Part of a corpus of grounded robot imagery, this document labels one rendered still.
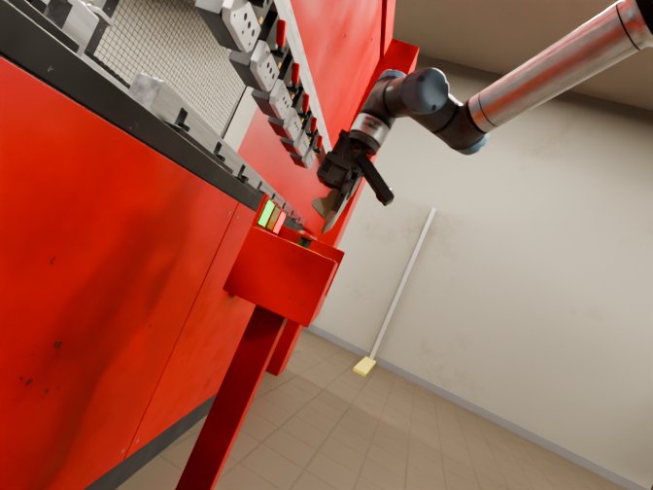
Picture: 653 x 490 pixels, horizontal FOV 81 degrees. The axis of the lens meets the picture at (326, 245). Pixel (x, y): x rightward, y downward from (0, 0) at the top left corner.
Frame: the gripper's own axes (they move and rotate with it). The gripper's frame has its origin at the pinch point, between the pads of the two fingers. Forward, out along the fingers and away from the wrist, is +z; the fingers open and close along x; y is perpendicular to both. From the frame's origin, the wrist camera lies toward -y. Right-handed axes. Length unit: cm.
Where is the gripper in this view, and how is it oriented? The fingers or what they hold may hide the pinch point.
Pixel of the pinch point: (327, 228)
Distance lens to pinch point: 79.6
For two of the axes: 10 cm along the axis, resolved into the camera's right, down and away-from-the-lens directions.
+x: -0.7, -0.8, -9.9
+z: -4.7, 8.8, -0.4
